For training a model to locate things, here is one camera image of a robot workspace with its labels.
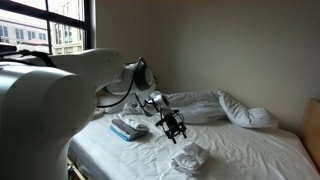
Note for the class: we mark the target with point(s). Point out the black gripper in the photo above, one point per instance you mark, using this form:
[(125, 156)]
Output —
[(171, 124)]

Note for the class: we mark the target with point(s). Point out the white sheet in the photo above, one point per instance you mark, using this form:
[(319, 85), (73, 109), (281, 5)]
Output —
[(191, 158)]

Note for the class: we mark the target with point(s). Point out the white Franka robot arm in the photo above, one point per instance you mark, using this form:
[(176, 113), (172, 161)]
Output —
[(40, 110)]

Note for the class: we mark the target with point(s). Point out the mattress with white fitted sheet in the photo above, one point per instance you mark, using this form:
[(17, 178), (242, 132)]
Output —
[(250, 153)]

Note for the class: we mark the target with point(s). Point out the crumpled white duvet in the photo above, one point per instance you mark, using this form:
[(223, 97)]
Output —
[(206, 106)]

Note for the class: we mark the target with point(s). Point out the folded blue white towel stack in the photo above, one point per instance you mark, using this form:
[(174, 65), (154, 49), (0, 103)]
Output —
[(128, 130)]

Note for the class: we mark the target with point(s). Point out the white pillow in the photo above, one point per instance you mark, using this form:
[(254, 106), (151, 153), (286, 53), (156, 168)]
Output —
[(111, 110)]

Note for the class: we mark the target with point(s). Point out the small crumpled white cloth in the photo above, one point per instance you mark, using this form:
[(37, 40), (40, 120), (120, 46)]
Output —
[(98, 112)]

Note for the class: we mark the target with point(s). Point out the building outside window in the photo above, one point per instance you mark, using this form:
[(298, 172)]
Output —
[(66, 36)]

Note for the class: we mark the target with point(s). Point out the wooden bed side rail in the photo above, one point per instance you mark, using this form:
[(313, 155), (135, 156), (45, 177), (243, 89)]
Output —
[(77, 173)]

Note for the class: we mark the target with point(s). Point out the black window frame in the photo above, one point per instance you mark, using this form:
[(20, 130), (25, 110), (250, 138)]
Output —
[(88, 23)]

